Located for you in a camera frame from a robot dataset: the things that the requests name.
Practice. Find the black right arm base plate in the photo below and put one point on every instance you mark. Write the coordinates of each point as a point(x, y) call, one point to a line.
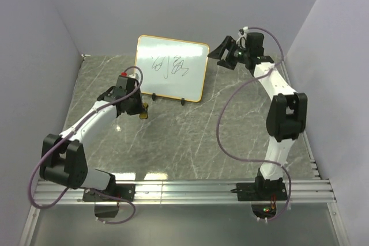
point(261, 190)

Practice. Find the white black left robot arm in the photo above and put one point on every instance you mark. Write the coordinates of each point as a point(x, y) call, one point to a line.
point(63, 156)

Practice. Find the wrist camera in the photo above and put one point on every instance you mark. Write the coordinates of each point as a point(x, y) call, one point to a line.
point(241, 34)
point(133, 75)

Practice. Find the yellow framed whiteboard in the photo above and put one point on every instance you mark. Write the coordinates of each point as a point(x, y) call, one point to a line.
point(171, 68)

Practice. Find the aluminium rail frame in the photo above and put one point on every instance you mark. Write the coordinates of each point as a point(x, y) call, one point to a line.
point(184, 184)

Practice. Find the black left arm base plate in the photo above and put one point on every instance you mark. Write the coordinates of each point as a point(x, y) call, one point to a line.
point(124, 191)

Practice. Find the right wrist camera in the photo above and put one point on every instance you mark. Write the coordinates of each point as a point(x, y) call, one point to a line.
point(241, 34)

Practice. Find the yellow and black eraser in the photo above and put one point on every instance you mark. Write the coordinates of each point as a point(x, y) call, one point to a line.
point(144, 113)

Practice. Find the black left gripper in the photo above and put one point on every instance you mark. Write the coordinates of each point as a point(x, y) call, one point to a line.
point(139, 108)

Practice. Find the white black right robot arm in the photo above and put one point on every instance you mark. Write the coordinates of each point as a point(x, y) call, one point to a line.
point(286, 118)

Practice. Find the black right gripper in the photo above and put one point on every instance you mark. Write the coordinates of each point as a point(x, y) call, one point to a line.
point(227, 44)

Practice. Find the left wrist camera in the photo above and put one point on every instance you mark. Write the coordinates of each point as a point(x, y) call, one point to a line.
point(133, 75)

